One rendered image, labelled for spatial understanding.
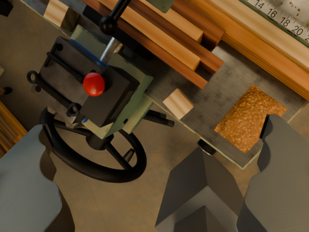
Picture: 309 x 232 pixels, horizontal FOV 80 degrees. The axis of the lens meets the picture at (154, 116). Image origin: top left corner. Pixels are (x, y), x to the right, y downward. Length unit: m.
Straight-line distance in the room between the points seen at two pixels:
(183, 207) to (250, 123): 0.57
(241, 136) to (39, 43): 1.57
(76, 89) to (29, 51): 1.48
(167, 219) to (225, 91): 0.65
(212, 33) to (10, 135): 1.54
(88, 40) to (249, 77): 0.27
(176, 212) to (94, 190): 0.93
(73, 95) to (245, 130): 0.27
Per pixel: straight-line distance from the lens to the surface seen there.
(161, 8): 0.24
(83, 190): 1.71
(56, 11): 0.41
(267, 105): 0.35
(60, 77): 0.31
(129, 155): 0.57
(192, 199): 0.82
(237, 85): 0.35
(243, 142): 0.35
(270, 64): 0.32
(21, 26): 1.84
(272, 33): 0.32
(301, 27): 0.32
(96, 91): 0.25
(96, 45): 0.33
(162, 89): 0.35
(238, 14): 0.31
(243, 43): 0.32
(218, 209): 0.84
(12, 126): 1.66
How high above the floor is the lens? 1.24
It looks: 75 degrees down
